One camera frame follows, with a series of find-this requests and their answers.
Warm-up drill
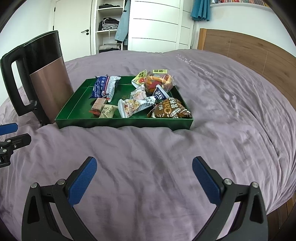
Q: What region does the teal hanging cloth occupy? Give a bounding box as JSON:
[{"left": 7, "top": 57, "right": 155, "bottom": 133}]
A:
[{"left": 191, "top": 0, "right": 211, "bottom": 21}]

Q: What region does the green tray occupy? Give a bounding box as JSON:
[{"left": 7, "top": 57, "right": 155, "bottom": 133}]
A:
[{"left": 55, "top": 76, "right": 193, "bottom": 131}]

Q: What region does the clear mixed fruit snack bag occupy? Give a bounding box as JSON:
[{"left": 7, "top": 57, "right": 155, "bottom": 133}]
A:
[{"left": 144, "top": 69, "right": 175, "bottom": 94}]

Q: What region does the blue white biscuit packet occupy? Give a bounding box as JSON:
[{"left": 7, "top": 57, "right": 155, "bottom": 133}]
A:
[{"left": 89, "top": 75, "right": 121, "bottom": 102}]

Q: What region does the folded grey clothes stack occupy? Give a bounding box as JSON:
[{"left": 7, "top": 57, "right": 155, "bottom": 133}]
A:
[{"left": 98, "top": 18, "right": 119, "bottom": 31}]

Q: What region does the orange wafer snack packet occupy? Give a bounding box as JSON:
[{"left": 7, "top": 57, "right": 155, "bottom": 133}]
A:
[{"left": 89, "top": 97, "right": 107, "bottom": 116}]

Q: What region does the wooden headboard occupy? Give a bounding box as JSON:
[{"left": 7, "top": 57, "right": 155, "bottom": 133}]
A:
[{"left": 197, "top": 28, "right": 295, "bottom": 107}]

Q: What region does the yellow fruit jelly pouch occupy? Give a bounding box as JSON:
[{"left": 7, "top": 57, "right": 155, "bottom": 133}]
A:
[{"left": 131, "top": 69, "right": 147, "bottom": 88}]

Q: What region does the white door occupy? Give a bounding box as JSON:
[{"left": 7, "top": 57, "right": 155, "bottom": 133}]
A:
[{"left": 53, "top": 0, "right": 92, "bottom": 61}]

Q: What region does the folded light clothes pile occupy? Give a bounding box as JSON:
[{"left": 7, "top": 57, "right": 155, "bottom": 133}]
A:
[{"left": 99, "top": 44, "right": 121, "bottom": 53}]

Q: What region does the brown oat bar packet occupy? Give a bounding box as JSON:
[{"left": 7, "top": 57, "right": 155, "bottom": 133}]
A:
[{"left": 147, "top": 97, "right": 192, "bottom": 118}]

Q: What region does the pink white candy packet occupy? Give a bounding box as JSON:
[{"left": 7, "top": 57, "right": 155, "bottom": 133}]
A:
[{"left": 130, "top": 85, "right": 147, "bottom": 100}]

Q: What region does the bookshelf with books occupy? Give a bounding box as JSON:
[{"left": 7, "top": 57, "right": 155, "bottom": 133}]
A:
[{"left": 211, "top": 0, "right": 269, "bottom": 7}]

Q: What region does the copper black thermos kettle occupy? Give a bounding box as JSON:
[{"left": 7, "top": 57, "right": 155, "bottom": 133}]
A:
[{"left": 1, "top": 30, "right": 74, "bottom": 125}]

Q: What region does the blue-grey hanging jacket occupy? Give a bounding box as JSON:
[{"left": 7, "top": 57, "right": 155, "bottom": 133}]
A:
[{"left": 114, "top": 0, "right": 131, "bottom": 45}]

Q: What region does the dark blue snack packet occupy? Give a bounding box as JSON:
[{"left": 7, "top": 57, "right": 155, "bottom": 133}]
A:
[{"left": 152, "top": 84, "right": 170, "bottom": 103}]

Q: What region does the white blue cracker packet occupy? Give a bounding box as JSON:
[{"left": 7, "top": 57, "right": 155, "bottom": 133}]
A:
[{"left": 117, "top": 96, "right": 156, "bottom": 118}]

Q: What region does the beige small snack packet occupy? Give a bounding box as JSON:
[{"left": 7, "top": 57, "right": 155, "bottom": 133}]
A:
[{"left": 99, "top": 104, "right": 118, "bottom": 118}]

